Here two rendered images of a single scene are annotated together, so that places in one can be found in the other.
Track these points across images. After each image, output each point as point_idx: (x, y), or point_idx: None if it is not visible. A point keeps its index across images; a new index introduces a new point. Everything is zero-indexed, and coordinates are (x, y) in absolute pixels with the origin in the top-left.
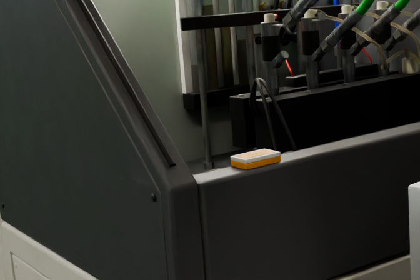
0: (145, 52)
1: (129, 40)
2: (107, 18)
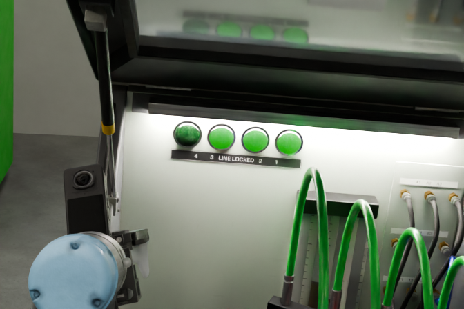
0: (246, 305)
1: (231, 292)
2: (212, 272)
